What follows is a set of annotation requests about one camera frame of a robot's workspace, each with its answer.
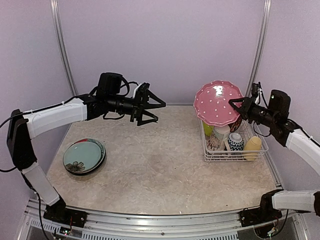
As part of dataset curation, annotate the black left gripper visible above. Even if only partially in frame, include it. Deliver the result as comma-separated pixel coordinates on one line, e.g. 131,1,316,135
106,88,166,126

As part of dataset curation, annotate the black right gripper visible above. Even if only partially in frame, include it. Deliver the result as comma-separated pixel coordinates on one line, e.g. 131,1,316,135
229,95,278,127

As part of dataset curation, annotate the pink polka dot plate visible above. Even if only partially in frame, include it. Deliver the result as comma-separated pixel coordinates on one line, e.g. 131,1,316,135
193,80,244,127

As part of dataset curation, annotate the red and teal plate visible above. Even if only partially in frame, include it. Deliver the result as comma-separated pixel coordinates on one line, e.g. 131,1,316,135
74,138,106,161

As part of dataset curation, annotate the black striped rim plate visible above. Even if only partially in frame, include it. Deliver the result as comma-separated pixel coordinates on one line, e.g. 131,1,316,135
67,140,107,176

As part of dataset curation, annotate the light blue flower plate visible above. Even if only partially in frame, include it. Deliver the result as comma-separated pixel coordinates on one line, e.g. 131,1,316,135
63,141,102,174

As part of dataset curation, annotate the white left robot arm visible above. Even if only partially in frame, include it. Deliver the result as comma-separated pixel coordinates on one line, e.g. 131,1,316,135
5,72,166,223

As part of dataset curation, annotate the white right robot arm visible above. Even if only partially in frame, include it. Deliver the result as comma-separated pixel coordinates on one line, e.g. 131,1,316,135
228,89,320,222

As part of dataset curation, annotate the dark red patterned plate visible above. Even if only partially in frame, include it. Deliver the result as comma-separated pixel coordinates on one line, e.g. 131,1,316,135
228,116,243,133

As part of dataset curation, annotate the blue white patterned cup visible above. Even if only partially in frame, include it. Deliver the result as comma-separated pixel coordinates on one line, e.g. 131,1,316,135
224,132,244,151

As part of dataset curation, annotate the lime green bowl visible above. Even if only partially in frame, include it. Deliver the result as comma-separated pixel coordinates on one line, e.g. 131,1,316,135
202,121,214,137

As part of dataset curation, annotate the white shell pattern mug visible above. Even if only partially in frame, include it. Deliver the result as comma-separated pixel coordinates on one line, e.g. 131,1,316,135
207,125,230,151

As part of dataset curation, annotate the pale yellow cup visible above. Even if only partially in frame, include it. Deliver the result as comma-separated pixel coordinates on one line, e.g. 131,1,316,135
242,136,262,161

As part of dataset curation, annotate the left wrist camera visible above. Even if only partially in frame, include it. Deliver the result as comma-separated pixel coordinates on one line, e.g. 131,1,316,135
132,82,150,99

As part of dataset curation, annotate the right aluminium frame post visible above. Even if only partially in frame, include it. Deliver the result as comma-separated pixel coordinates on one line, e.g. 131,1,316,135
245,0,272,97

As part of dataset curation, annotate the aluminium frame post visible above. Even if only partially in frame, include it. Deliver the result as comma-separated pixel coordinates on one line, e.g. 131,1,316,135
245,0,272,97
49,0,82,110

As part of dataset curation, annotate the white wire dish rack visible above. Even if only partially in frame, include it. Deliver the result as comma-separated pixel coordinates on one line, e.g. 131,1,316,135
200,121,269,163

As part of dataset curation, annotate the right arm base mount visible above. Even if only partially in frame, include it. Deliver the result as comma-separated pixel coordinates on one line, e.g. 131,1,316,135
239,207,282,228

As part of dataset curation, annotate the front aluminium rail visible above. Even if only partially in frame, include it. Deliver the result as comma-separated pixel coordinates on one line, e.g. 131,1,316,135
23,204,307,240

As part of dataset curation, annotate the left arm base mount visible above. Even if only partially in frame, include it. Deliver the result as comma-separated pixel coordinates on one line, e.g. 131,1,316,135
43,208,88,228

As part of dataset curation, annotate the left aluminium frame post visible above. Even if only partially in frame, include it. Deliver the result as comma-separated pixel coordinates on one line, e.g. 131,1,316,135
49,0,82,110

